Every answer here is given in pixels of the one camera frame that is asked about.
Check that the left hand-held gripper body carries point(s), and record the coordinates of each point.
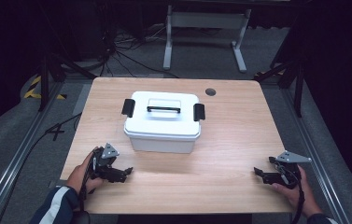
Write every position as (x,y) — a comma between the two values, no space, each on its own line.
(103,161)

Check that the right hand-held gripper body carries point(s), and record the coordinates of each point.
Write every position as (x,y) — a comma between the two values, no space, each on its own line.
(288,171)

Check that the aluminium floor rail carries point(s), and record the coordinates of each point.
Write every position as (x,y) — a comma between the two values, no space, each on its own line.
(15,161)
(315,155)

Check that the grey metal desk frame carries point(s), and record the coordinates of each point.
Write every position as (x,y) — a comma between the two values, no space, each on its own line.
(206,20)

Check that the yellow black floor tape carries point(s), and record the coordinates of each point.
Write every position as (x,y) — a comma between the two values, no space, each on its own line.
(32,91)

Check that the white plastic storage box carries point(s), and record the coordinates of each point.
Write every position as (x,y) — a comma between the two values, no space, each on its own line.
(161,145)

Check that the black tripod stand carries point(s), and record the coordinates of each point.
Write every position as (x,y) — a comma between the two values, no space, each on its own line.
(44,84)
(298,90)

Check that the round grey table grommet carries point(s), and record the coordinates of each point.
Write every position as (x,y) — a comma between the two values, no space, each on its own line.
(210,91)

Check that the person's right hand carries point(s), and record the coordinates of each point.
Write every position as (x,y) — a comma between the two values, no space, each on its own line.
(306,197)

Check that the person's left hand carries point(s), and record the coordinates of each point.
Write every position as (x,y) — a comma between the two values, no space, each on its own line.
(77,180)

